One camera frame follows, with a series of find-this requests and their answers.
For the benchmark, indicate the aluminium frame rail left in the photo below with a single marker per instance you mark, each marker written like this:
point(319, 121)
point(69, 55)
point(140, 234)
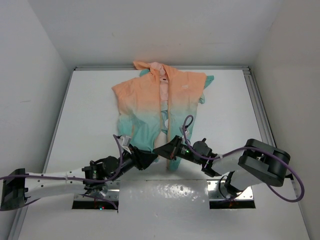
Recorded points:
point(20, 215)

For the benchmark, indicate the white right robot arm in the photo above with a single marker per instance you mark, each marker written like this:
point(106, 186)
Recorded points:
point(255, 163)

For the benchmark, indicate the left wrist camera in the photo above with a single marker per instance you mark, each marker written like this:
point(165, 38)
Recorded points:
point(125, 141)

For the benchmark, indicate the aluminium frame rail right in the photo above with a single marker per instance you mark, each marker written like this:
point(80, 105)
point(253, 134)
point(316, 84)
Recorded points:
point(258, 108)

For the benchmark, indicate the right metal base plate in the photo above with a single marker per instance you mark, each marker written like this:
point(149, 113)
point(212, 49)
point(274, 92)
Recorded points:
point(217, 191)

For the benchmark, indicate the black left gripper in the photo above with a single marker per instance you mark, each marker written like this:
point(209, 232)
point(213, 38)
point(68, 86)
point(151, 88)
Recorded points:
point(138, 157)

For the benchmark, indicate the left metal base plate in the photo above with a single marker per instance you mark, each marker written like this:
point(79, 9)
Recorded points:
point(109, 191)

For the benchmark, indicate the orange and teal zip jacket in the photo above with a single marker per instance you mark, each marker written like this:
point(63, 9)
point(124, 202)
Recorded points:
point(158, 101)

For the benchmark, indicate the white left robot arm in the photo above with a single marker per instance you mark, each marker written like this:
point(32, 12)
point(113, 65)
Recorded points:
point(21, 188)

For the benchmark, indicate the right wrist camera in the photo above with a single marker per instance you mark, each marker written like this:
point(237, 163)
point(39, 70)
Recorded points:
point(184, 131)

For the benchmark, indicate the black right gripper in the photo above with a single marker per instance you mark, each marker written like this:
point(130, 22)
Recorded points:
point(170, 150)

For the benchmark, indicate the metal base plate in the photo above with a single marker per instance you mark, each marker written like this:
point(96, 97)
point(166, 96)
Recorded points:
point(109, 191)
point(217, 191)

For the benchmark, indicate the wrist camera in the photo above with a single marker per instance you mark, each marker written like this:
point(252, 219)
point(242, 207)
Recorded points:
point(184, 131)
point(125, 141)

